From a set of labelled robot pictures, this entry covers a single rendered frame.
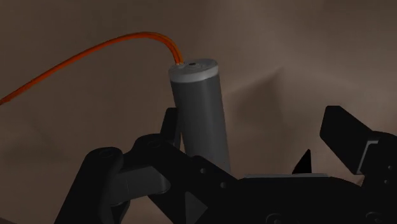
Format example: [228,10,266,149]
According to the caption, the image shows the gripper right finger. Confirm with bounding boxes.
[319,105,397,224]

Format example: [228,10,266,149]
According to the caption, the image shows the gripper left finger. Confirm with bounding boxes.
[54,107,240,224]

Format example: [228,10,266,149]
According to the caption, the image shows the grey cylinder with orange cord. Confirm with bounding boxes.
[0,31,232,174]

